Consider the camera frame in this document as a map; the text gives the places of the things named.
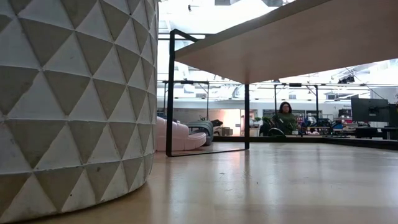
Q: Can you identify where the pink striped slide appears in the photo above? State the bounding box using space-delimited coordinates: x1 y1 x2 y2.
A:
155 116 208 152

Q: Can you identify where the black table frame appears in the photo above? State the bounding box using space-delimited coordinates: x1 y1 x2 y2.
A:
213 134 398 151

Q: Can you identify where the white geometric planter pot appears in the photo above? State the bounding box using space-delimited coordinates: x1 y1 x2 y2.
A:
0 0 159 223

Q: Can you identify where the black striped slide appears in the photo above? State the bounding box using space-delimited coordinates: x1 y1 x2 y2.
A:
186 120 215 146

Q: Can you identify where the black monitor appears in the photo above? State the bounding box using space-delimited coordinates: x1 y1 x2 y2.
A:
350 97 390 124
388 103 398 128

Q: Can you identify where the person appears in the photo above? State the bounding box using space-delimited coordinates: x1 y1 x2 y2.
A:
272 101 300 136

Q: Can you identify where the brown cardboard box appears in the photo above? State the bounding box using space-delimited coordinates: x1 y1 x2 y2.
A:
214 126 234 137

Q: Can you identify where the wooden shelf black metal frame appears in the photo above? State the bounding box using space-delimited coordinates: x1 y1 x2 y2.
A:
166 0 398 157

